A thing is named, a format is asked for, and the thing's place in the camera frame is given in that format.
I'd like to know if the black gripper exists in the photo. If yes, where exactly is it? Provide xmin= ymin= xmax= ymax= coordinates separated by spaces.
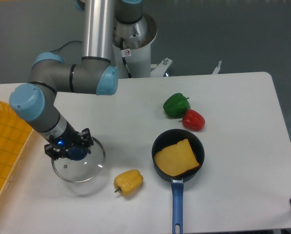
xmin=44 ymin=122 xmax=94 ymax=160

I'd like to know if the glass lid blue knob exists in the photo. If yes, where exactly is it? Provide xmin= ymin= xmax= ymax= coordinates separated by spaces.
xmin=51 ymin=137 xmax=106 ymax=183

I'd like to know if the yellow bell pepper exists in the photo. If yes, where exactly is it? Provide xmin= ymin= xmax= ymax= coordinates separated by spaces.
xmin=113 ymin=169 xmax=144 ymax=196

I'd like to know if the dark pot blue handle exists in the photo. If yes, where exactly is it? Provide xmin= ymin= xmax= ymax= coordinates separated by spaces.
xmin=151 ymin=129 xmax=205 ymax=234

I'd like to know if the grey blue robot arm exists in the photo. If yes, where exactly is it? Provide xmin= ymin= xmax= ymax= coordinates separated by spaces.
xmin=9 ymin=0 xmax=143 ymax=160

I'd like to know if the yellow plastic basket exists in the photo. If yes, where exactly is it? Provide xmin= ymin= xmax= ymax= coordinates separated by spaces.
xmin=0 ymin=101 xmax=37 ymax=204

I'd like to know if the yellow toast slice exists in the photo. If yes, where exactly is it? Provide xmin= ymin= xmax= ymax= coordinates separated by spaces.
xmin=154 ymin=139 xmax=200 ymax=176

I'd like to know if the green bell pepper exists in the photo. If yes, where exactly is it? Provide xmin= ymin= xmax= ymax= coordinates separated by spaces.
xmin=163 ymin=93 xmax=190 ymax=118

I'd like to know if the red bell pepper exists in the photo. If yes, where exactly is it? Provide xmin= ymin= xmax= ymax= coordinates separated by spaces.
xmin=182 ymin=109 xmax=206 ymax=131

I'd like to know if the black floor cable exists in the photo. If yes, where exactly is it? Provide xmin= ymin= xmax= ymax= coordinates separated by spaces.
xmin=49 ymin=40 xmax=84 ymax=53

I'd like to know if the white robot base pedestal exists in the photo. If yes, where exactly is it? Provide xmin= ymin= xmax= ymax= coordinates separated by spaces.
xmin=113 ymin=13 xmax=172 ymax=78

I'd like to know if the white table bracket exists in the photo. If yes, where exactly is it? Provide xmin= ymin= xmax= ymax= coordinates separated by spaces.
xmin=212 ymin=60 xmax=222 ymax=75

